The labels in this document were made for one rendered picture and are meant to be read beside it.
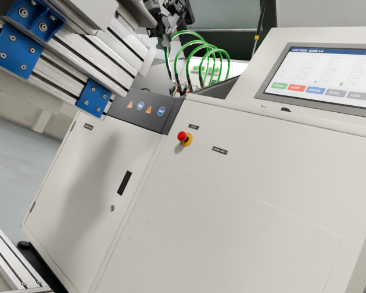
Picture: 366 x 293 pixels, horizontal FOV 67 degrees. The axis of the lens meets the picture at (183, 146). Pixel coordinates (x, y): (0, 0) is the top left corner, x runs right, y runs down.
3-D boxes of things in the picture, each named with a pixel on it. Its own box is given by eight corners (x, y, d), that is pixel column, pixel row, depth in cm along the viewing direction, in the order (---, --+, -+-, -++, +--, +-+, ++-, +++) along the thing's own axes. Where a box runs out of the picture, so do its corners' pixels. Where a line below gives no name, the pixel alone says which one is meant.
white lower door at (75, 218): (22, 223, 145) (81, 106, 151) (27, 224, 147) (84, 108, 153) (83, 300, 103) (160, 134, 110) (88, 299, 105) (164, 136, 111)
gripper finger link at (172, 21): (160, 27, 121) (169, 9, 122) (168, 35, 125) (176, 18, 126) (165, 27, 119) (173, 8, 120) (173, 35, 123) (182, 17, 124)
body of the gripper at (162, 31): (149, 39, 140) (141, 14, 137) (161, 37, 145) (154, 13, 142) (157, 34, 134) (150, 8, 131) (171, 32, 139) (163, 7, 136)
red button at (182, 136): (172, 140, 100) (178, 127, 101) (178, 143, 103) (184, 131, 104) (182, 143, 97) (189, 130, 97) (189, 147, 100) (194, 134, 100)
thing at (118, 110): (83, 106, 151) (97, 80, 152) (90, 110, 154) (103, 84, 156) (160, 132, 111) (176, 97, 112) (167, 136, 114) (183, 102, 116)
